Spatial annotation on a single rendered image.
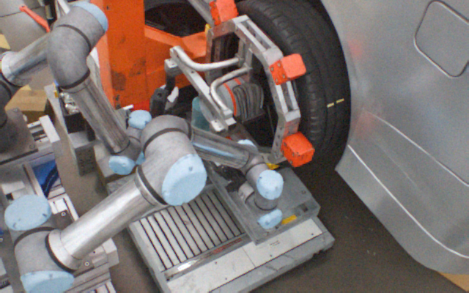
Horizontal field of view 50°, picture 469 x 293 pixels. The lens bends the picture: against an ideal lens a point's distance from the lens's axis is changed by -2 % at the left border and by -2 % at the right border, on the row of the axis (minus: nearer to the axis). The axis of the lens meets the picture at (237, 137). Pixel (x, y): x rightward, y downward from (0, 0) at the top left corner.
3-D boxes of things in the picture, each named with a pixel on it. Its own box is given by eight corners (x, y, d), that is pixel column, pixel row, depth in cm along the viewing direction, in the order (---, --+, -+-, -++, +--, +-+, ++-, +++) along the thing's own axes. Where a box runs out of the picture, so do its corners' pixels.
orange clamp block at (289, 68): (294, 79, 172) (308, 72, 164) (275, 86, 169) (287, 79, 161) (286, 60, 172) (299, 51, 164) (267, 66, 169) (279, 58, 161)
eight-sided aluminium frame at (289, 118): (283, 184, 202) (311, 81, 161) (269, 190, 199) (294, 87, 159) (214, 95, 231) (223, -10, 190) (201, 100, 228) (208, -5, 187)
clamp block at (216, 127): (239, 132, 174) (240, 121, 170) (215, 141, 171) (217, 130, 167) (231, 122, 177) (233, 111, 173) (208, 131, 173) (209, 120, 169)
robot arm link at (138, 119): (143, 135, 161) (144, 157, 169) (155, 110, 168) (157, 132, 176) (119, 129, 162) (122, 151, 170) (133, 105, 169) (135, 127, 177)
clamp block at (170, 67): (191, 71, 192) (192, 60, 188) (169, 78, 189) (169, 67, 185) (185, 63, 195) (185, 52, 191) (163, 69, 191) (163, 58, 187)
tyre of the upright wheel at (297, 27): (337, 179, 215) (388, 59, 165) (291, 201, 205) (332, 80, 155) (253, 78, 248) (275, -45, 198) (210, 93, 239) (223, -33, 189)
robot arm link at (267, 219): (286, 209, 156) (282, 224, 162) (267, 183, 162) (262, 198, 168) (265, 220, 153) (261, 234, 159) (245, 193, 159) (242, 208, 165)
